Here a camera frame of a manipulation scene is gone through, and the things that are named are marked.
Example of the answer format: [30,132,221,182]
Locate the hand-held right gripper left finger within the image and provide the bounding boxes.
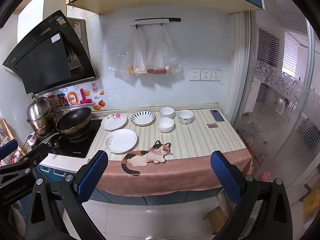
[25,150,109,240]

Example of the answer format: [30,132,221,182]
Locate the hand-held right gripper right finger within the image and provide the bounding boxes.
[210,151,293,240]

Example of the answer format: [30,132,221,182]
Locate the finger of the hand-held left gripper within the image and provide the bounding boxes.
[0,139,19,158]
[0,145,51,178]

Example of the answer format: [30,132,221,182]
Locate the white bowl dark rim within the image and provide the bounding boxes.
[159,107,175,119]

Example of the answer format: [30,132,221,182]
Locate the wooden rack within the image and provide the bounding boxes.
[0,119,25,155]

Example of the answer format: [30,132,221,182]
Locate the black cooktop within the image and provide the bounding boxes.
[32,119,103,158]

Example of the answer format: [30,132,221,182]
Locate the wooden stool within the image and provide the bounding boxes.
[202,187,240,230]

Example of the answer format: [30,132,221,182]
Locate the white plate grey flower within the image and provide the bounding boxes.
[105,129,138,154]

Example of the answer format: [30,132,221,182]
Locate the stainless steel steamer pot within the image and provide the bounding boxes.
[26,95,57,137]

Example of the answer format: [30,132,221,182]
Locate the striped cat tablecloth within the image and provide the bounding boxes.
[86,109,253,197]

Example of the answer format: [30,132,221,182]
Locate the black frying pan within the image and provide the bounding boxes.
[37,107,92,147]

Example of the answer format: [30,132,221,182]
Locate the pink floral plate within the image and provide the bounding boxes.
[101,113,128,131]

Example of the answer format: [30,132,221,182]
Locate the dark blue smartphone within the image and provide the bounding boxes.
[210,109,225,122]

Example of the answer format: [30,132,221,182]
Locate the white dotted bowl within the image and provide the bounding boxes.
[178,110,194,125]

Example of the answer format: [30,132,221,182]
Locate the blue striped plate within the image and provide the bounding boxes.
[131,111,156,126]

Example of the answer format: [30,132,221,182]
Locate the plain white bowl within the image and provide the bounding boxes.
[157,117,174,133]

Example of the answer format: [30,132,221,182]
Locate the yellow object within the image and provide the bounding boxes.
[304,192,319,218]

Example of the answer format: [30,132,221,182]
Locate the black range hood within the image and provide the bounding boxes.
[2,10,99,95]

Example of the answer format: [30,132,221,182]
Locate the frosted glass sliding door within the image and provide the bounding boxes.
[235,0,320,205]

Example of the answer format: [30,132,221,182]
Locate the clear plastic bag orange food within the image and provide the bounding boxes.
[114,29,137,75]

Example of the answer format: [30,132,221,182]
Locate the clear plastic bag pale food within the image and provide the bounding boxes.
[134,27,148,75]

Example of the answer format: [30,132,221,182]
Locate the clear plastic bag brown food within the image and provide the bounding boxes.
[147,26,182,75]

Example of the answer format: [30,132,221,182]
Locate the colourful wall stickers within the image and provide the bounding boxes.
[49,82,107,117]

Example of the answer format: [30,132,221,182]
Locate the white wall hook rack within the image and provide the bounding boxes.
[129,18,181,27]

